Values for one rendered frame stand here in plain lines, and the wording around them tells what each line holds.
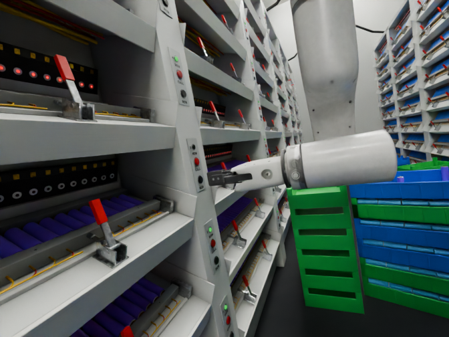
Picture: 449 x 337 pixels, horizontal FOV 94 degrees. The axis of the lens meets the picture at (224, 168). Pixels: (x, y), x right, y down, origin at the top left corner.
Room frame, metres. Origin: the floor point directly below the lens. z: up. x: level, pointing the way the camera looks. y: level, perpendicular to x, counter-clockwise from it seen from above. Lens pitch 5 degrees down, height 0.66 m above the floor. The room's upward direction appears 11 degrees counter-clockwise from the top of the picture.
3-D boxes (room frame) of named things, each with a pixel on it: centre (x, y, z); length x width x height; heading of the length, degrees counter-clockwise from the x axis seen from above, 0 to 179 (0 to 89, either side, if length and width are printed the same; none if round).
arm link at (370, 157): (0.36, -0.21, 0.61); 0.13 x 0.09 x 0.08; 65
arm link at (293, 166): (0.39, -0.13, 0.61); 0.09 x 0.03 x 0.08; 155
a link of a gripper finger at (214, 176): (0.45, 0.02, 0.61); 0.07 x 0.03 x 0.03; 65
